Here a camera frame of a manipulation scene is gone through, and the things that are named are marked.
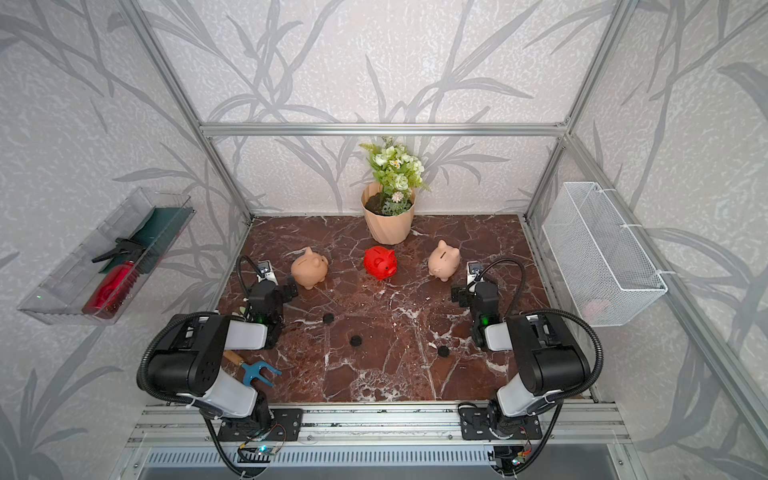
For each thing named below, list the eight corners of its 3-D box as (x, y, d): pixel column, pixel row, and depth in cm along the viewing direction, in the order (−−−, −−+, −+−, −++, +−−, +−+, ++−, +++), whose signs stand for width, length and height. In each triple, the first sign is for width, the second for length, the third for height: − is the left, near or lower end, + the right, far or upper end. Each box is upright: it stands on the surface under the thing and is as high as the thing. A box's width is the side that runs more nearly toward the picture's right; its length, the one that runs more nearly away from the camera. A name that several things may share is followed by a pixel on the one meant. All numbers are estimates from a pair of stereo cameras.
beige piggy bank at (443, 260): (424, 276, 105) (426, 258, 97) (438, 257, 110) (441, 239, 102) (444, 287, 102) (448, 270, 94) (458, 267, 107) (462, 249, 99)
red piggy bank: (365, 282, 103) (362, 266, 95) (367, 262, 108) (365, 246, 101) (397, 282, 103) (396, 266, 95) (397, 262, 108) (397, 246, 101)
